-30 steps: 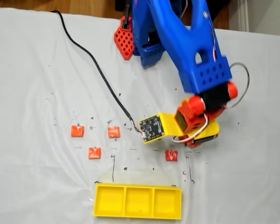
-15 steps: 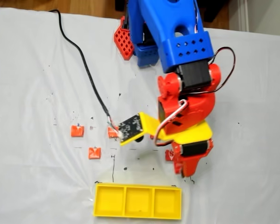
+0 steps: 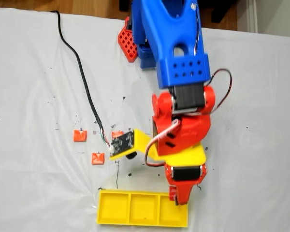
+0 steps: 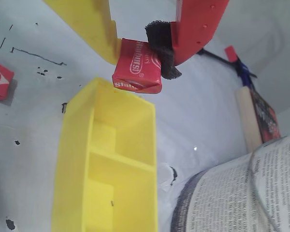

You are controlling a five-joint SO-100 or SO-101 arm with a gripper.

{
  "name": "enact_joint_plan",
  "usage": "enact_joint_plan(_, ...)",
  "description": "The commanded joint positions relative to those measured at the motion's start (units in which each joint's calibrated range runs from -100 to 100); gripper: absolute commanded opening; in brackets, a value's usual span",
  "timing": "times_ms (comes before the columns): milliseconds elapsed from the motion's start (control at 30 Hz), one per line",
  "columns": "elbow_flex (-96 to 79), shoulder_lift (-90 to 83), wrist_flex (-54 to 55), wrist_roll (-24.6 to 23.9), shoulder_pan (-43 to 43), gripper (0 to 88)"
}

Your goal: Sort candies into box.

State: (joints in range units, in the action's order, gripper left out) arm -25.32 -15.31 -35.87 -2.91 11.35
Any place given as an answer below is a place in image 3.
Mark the red candy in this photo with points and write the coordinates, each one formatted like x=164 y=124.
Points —
x=172 y=192

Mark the orange candy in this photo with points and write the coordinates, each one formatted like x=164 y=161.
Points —
x=116 y=134
x=98 y=159
x=80 y=136

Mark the yellow three-compartment box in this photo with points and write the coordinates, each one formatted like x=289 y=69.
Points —
x=143 y=210

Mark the black table clamp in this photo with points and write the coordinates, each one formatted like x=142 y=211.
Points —
x=129 y=24

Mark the white baseboard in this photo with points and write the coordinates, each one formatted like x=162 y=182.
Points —
x=252 y=14

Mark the white plastic table cover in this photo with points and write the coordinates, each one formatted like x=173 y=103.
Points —
x=38 y=96

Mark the yellow mounted camera circuit board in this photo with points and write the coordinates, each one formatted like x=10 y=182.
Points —
x=122 y=145

